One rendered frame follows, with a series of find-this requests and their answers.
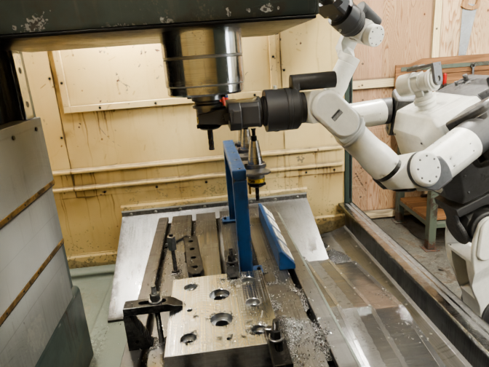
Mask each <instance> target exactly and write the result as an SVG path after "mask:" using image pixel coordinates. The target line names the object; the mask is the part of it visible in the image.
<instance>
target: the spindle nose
mask: <svg viewBox="0 0 489 367"><path fill-rule="evenodd" d="M159 38H160V44H161V51H162V59H163V68H164V79H165V85H166V88H167V94H168V95H169V96H170V97H171V98H196V97H207V96H216V95H228V94H233V93H238V92H242V91H243V90H244V89H245V86H244V81H245V72H244V61H243V55H242V53H243V50H242V29H241V28H238V27H212V28H190V29H183V30H176V31H167V32H163V33H160V34H159Z"/></svg>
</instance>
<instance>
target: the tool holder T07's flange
mask: <svg viewBox="0 0 489 367"><path fill-rule="evenodd" d="M221 99H222V97H221V96H220V95H216V96H207V97H196V98H191V101H193V102H194V105H193V106H192V108H193V109H206V108H218V107H221V106H222V105H223V103H221V102H220V100H221Z"/></svg>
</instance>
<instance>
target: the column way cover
mask: <svg viewBox="0 0 489 367"><path fill-rule="evenodd" d="M54 185H55V180H54V178H53V175H52V168H51V165H50V161H49V155H48V151H47V145H46V141H45V137H44V131H43V128H42V124H41V118H40V117H34V118H33V119H28V120H18V121H12V122H8V123H5V124H2V125H0V367H35V365H36V363H37V361H38V360H39V358H40V356H41V354H42V353H43V351H44V348H45V347H46V345H47V343H48V341H49V339H50V337H51V335H52V334H53V332H54V330H55V328H56V326H57V324H58V323H59V321H60V319H61V317H62V316H63V313H64V312H65V310H66V308H67V306H68V305H69V303H70V301H71V299H72V297H73V295H72V292H71V286H70V282H69V278H68V272H67V269H66V265H65V259H64V255H63V249H62V245H63V243H64V238H63V234H62V231H61V227H60V221H59V218H58V214H57V208H56V204H55V198H54V194H53V190H52V187H53V186H54Z"/></svg>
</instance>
